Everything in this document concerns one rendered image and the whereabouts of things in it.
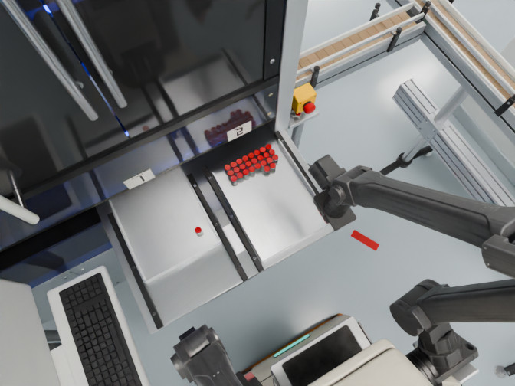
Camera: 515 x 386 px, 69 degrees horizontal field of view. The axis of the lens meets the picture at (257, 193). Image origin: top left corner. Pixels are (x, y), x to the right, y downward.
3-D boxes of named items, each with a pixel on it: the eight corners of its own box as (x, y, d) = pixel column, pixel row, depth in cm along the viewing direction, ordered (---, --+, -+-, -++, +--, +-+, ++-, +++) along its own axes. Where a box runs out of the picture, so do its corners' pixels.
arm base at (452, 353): (435, 386, 77) (480, 354, 79) (426, 357, 74) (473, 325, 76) (408, 359, 85) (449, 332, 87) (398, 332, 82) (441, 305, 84)
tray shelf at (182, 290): (94, 202, 127) (92, 200, 125) (273, 116, 139) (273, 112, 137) (151, 334, 112) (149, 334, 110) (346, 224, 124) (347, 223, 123)
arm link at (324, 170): (342, 198, 76) (375, 178, 78) (309, 154, 79) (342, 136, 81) (327, 217, 87) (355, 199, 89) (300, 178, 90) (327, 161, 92)
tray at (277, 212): (213, 176, 128) (211, 171, 125) (278, 143, 133) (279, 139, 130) (261, 263, 118) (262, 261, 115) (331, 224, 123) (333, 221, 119)
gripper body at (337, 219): (333, 187, 97) (339, 176, 90) (355, 220, 95) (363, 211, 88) (312, 198, 96) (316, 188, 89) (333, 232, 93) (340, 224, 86)
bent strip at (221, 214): (216, 217, 123) (214, 211, 118) (224, 213, 124) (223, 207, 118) (237, 254, 119) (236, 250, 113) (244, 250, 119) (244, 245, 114)
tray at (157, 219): (106, 193, 126) (102, 189, 122) (176, 159, 130) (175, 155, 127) (146, 283, 115) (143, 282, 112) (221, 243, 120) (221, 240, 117)
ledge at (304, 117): (270, 101, 141) (270, 98, 139) (300, 87, 143) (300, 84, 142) (289, 129, 137) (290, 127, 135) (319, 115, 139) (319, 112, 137)
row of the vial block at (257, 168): (230, 182, 127) (229, 177, 123) (275, 158, 130) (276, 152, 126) (233, 187, 127) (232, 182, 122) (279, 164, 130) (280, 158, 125)
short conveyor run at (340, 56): (274, 114, 141) (277, 89, 127) (254, 84, 146) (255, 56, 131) (420, 44, 153) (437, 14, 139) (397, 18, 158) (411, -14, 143)
